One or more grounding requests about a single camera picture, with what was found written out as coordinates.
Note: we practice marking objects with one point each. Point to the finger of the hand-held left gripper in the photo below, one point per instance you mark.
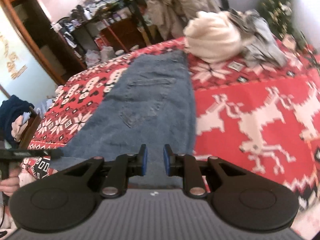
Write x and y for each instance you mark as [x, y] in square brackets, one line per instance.
[47, 153]

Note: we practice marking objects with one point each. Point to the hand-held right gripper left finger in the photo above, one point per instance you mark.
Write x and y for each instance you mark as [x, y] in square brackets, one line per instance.
[143, 160]

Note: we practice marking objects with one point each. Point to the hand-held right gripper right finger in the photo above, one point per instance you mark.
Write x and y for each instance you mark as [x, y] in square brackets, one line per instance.
[166, 160]

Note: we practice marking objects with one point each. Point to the blue denim shorts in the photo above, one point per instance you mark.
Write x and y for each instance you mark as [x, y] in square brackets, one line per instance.
[150, 100]

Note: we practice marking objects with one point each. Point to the pile of pale clothes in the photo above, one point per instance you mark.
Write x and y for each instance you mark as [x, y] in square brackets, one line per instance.
[20, 127]

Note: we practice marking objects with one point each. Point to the person's left hand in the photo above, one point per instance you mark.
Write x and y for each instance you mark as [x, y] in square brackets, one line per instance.
[10, 186]

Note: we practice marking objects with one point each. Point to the cardboard box round print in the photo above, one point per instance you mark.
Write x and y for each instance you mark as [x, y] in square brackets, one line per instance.
[30, 130]

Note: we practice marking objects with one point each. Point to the dark blue garment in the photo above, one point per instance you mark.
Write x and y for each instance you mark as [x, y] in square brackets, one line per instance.
[12, 107]

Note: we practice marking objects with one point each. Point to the printed white plastic bag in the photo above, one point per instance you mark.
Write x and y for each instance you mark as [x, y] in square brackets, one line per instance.
[93, 57]

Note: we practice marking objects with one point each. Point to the blue pet bowl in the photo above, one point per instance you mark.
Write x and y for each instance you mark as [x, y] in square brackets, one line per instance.
[119, 52]

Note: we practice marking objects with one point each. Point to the red patterned blanket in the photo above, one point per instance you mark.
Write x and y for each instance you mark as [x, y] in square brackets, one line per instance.
[250, 85]

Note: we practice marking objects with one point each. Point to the plain white plastic bag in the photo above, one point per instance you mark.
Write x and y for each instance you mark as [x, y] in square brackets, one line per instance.
[107, 53]

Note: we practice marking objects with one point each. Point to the white pet bowl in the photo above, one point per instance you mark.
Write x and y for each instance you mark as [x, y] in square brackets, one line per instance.
[135, 47]

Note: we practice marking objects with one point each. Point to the red carton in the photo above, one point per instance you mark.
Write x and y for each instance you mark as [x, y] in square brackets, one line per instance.
[100, 43]

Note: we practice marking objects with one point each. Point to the brown wooden dresser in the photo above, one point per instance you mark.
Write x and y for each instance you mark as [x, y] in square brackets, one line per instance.
[122, 33]

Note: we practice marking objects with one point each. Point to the white fleece garment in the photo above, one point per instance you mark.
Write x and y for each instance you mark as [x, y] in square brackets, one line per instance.
[212, 40]

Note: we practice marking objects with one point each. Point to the cluttered storage shelf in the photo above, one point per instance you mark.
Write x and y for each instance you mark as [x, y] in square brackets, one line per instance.
[95, 12]

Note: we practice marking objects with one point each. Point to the grey striped garment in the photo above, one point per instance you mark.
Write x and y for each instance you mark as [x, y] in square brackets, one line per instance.
[265, 45]

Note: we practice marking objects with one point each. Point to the beige padded jacket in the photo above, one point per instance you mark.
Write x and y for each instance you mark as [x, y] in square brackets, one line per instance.
[175, 5]

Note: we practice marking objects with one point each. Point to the small Christmas tree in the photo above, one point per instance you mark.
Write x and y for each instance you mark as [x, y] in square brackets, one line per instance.
[275, 7]

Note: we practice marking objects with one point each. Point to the gold wall decal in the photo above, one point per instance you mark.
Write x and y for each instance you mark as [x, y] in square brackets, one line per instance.
[12, 60]

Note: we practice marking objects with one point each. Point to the wooden door frame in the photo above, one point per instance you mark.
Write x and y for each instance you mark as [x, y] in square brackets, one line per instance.
[50, 37]

